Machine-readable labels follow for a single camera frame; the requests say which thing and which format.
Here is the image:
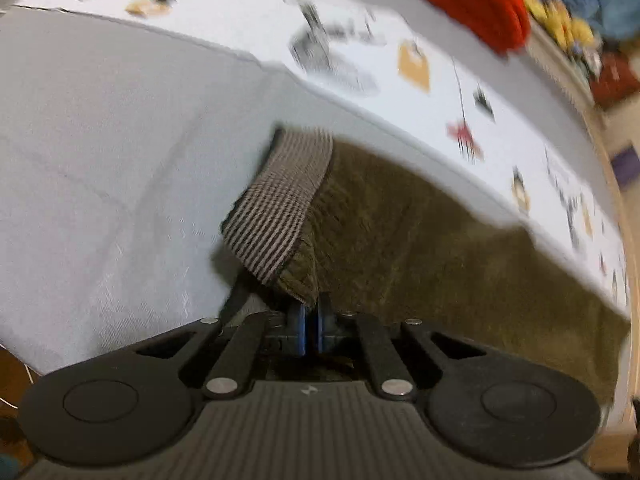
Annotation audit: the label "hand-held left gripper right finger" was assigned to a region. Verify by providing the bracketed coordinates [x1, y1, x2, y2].
[317, 293, 489, 403]

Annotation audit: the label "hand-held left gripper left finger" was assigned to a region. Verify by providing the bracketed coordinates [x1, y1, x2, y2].
[134, 305, 308, 402]

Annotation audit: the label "olive green corduroy pants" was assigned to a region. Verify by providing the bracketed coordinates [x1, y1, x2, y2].
[220, 127, 632, 406]

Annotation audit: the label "red patterned cushion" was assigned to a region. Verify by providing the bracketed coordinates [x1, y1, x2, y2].
[590, 52, 640, 109]

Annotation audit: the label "orange bear plush toy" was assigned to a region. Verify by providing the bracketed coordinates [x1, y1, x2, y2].
[522, 0, 563, 36]

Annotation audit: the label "yellow round plush toy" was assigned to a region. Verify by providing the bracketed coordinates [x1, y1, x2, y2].
[557, 12, 597, 55]

